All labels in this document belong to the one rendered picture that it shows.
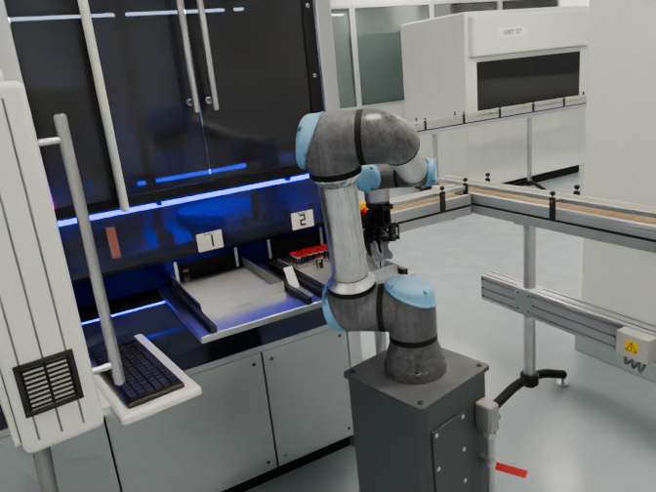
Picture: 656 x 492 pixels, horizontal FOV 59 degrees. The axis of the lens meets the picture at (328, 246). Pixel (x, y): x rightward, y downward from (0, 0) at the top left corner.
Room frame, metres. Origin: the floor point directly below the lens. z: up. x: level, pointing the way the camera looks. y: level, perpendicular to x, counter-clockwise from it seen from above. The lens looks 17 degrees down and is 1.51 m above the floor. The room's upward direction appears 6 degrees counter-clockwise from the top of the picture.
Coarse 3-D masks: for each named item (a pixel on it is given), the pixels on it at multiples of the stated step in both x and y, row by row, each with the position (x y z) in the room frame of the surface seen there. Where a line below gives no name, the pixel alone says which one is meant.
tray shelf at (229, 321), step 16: (288, 256) 2.03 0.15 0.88; (272, 272) 1.86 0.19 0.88; (160, 288) 1.82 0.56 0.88; (304, 288) 1.68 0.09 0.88; (176, 304) 1.66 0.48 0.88; (256, 304) 1.59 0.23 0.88; (272, 304) 1.58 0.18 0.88; (288, 304) 1.57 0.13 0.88; (304, 304) 1.55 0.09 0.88; (320, 304) 1.56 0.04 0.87; (192, 320) 1.52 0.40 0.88; (224, 320) 1.49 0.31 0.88; (240, 320) 1.48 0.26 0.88; (256, 320) 1.47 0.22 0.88; (272, 320) 1.49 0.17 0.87; (208, 336) 1.41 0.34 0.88; (224, 336) 1.42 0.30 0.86
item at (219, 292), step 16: (224, 272) 1.91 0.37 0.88; (240, 272) 1.89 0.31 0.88; (256, 272) 1.85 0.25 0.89; (192, 288) 1.78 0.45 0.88; (208, 288) 1.76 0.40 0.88; (224, 288) 1.75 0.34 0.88; (240, 288) 1.73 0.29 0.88; (256, 288) 1.72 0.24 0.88; (272, 288) 1.65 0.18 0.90; (208, 304) 1.55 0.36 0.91; (224, 304) 1.57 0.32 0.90; (240, 304) 1.60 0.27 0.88
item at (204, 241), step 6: (198, 234) 1.82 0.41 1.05; (204, 234) 1.83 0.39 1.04; (210, 234) 1.83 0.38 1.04; (216, 234) 1.84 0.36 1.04; (198, 240) 1.82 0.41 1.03; (204, 240) 1.82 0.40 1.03; (210, 240) 1.83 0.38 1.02; (216, 240) 1.84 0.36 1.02; (222, 240) 1.85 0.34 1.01; (198, 246) 1.81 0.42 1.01; (204, 246) 1.82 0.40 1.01; (210, 246) 1.83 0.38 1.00; (216, 246) 1.84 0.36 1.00; (222, 246) 1.85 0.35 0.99
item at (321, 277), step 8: (368, 256) 1.86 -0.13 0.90; (280, 264) 1.88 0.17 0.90; (288, 264) 1.83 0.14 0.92; (328, 264) 1.89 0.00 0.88; (368, 264) 1.84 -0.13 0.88; (392, 264) 1.73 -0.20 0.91; (296, 272) 1.77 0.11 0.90; (304, 272) 1.72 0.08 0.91; (312, 272) 1.81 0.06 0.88; (320, 272) 1.80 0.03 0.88; (328, 272) 1.80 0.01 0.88; (376, 272) 1.68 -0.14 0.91; (384, 272) 1.70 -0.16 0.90; (392, 272) 1.71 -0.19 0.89; (312, 280) 1.67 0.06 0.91; (320, 280) 1.73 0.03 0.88; (376, 280) 1.68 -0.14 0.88
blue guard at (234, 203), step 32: (224, 192) 1.87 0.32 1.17; (256, 192) 1.92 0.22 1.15; (288, 192) 1.97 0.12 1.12; (64, 224) 1.64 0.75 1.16; (96, 224) 1.68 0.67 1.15; (128, 224) 1.72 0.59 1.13; (160, 224) 1.77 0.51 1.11; (192, 224) 1.81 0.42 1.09; (224, 224) 1.86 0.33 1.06; (256, 224) 1.91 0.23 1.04; (288, 224) 1.97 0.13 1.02; (128, 256) 1.71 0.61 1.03; (160, 256) 1.76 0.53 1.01
